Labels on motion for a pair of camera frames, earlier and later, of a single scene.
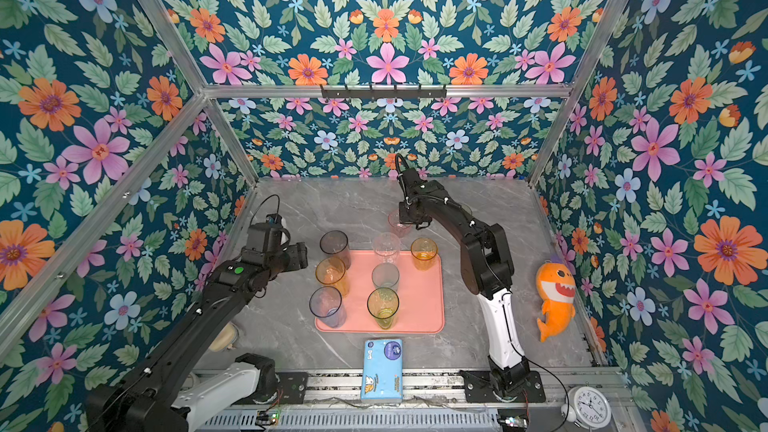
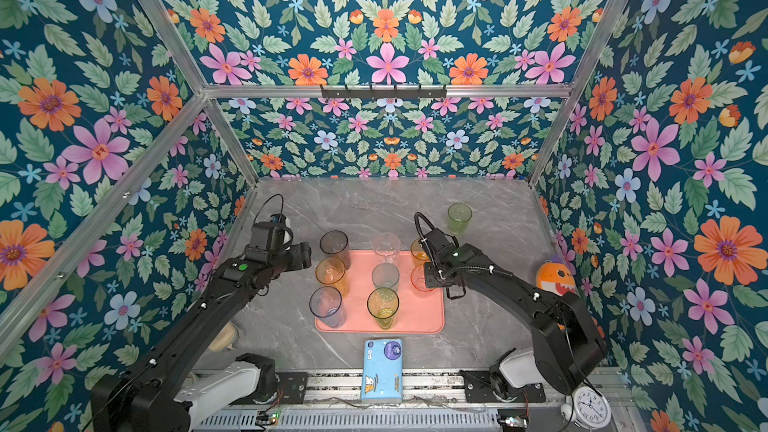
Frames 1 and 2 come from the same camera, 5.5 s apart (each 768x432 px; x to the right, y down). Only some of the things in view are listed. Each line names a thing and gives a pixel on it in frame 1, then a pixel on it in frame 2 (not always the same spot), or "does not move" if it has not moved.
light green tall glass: [383, 303] does not move
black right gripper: [404, 216] -> [428, 275]
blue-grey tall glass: [327, 306] does not move
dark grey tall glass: [335, 243] does not move
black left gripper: [298, 255] does not move
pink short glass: [398, 228] -> [418, 279]
